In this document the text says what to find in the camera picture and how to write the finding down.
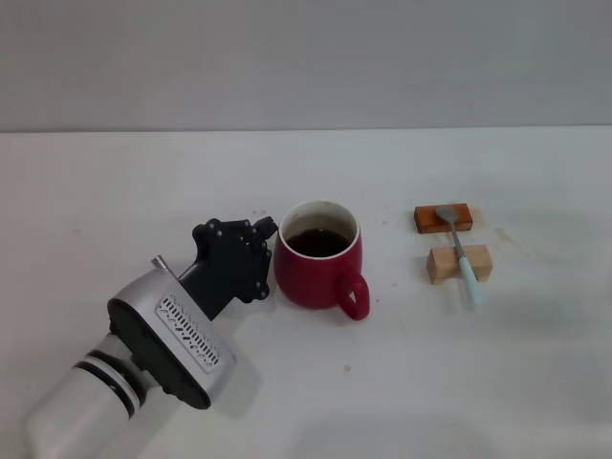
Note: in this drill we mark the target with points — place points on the red ceramic coffee cup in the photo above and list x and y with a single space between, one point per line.
311 282

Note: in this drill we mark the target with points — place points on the left wrist camera silver housing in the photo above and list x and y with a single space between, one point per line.
167 344

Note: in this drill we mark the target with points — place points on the dark brown wooden block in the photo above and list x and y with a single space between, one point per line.
425 223

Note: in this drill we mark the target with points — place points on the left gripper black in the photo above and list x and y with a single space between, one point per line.
225 268

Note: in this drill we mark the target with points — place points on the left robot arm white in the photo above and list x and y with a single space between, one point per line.
81 406

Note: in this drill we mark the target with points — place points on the light wooden spoon rest block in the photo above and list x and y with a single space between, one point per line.
442 268

